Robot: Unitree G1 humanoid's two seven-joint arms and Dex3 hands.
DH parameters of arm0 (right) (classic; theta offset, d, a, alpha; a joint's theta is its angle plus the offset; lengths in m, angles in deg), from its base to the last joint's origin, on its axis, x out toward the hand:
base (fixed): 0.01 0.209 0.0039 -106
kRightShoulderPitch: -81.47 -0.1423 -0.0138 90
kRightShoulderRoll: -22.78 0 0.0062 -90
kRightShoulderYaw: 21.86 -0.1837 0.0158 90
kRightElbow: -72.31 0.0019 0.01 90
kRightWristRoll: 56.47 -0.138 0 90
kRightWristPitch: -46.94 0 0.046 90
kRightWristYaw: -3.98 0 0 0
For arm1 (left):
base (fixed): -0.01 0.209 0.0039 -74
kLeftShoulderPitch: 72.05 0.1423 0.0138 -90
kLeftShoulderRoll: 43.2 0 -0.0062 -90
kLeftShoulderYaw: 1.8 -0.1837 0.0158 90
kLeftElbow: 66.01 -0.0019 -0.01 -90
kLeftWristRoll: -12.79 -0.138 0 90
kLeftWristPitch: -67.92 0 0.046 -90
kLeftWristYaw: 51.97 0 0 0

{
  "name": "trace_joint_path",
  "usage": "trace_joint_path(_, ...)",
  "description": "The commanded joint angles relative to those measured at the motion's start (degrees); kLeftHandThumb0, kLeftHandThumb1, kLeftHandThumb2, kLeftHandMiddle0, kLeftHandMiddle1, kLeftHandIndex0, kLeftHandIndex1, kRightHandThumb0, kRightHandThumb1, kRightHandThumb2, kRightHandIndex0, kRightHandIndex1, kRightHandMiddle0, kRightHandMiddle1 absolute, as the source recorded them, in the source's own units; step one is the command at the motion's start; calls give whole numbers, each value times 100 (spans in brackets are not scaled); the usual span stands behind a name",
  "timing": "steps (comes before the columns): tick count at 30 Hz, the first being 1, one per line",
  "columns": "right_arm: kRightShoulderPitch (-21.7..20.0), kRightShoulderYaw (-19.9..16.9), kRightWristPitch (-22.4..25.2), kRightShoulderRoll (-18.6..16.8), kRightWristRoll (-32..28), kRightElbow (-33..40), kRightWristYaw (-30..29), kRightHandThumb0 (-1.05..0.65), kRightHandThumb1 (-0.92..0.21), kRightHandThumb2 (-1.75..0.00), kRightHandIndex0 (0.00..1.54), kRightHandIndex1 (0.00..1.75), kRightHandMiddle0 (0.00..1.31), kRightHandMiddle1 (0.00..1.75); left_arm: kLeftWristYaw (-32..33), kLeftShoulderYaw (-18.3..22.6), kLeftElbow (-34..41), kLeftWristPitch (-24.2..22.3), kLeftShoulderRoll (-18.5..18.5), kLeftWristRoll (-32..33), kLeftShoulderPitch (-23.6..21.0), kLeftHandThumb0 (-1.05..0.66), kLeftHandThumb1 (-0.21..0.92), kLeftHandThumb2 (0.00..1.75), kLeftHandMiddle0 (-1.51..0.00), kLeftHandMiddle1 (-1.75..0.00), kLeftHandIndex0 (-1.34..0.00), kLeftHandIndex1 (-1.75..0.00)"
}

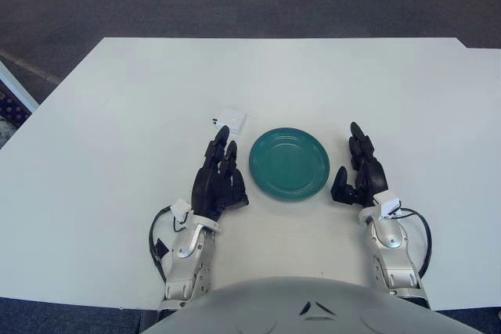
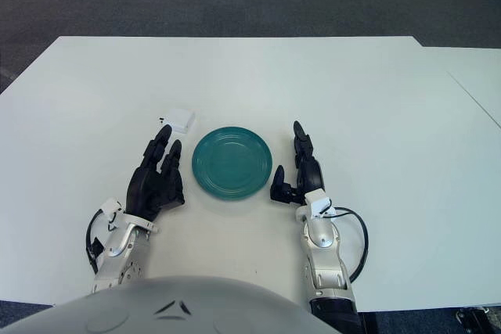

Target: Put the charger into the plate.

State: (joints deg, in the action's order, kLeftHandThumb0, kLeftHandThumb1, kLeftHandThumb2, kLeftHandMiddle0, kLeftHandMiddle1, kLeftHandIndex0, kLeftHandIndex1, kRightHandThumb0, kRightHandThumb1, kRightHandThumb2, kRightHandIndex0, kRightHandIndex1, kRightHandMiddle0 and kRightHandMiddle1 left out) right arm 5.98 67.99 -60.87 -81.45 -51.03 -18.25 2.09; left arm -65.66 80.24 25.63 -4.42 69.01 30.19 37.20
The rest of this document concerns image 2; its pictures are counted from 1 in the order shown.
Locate white square charger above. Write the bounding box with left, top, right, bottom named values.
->
left=157, top=108, right=196, bottom=134

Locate grey robot torso shell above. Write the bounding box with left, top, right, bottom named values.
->
left=0, top=275, right=342, bottom=334

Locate black metal stand base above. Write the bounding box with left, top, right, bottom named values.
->
left=455, top=305, right=501, bottom=334

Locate teal round plate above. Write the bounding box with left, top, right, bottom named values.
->
left=191, top=125, right=274, bottom=199

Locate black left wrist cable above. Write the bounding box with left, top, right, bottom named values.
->
left=85, top=208, right=118, bottom=273

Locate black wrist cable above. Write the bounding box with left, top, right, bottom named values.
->
left=320, top=206, right=370, bottom=284
left=85, top=208, right=118, bottom=273

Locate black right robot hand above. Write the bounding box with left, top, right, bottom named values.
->
left=269, top=120, right=326, bottom=206

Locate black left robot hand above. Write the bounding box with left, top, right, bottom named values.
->
left=125, top=124, right=186, bottom=221

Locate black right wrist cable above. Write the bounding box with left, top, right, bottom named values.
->
left=320, top=206, right=370, bottom=284

